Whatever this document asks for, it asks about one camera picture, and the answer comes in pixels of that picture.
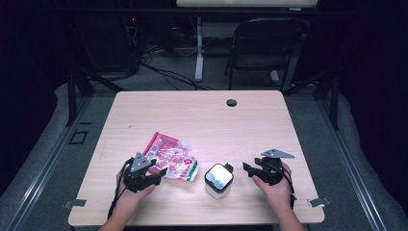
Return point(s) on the black metal stand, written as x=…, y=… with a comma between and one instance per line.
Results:
x=72, y=96
x=334, y=102

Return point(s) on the red printed clear plastic bag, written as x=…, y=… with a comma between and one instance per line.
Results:
x=173, y=154

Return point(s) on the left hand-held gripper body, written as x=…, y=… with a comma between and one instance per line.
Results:
x=138, y=179

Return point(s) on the person's right hand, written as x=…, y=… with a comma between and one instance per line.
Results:
x=280, y=195

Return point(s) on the black folding chair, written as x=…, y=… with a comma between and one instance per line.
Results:
x=266, y=41

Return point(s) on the aluminium floor rail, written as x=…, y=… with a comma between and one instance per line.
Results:
x=38, y=186
x=356, y=179

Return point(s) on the grey tape strip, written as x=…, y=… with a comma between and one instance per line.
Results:
x=319, y=201
x=77, y=203

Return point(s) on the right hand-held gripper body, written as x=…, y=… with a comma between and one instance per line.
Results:
x=272, y=171

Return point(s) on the person's left hand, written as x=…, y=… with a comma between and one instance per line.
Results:
x=130, y=200

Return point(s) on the white desk leg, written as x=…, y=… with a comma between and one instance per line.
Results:
x=199, y=54

